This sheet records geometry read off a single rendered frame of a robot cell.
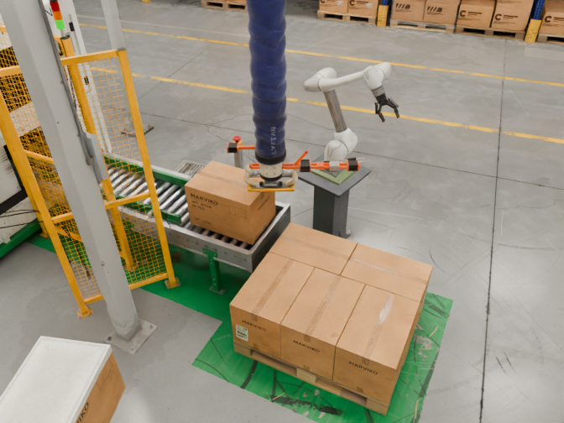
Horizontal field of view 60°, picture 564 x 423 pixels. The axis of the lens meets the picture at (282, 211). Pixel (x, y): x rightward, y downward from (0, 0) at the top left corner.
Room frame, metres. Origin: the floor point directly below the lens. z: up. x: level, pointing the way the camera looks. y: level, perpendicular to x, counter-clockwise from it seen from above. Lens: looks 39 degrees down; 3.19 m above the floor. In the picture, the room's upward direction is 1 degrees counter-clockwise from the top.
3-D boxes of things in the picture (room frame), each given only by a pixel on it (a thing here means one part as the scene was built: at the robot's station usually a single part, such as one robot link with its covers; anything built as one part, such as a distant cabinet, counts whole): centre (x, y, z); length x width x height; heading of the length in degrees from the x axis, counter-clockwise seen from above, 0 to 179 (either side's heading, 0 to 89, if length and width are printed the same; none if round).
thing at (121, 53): (2.84, 1.32, 1.05); 0.87 x 0.10 x 2.10; 115
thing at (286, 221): (3.03, 0.09, 0.47); 0.70 x 0.03 x 0.15; 153
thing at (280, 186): (2.93, 0.08, 1.10); 0.34 x 0.10 x 0.05; 89
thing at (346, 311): (2.45, -0.38, 0.34); 1.20 x 1.00 x 0.40; 63
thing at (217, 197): (3.20, 0.41, 0.75); 0.60 x 0.40 x 0.40; 63
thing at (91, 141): (2.55, 1.17, 1.62); 0.20 x 0.05 x 0.30; 63
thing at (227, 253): (3.27, 1.29, 0.50); 2.31 x 0.05 x 0.19; 63
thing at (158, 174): (3.96, 1.33, 0.60); 1.60 x 0.10 x 0.09; 63
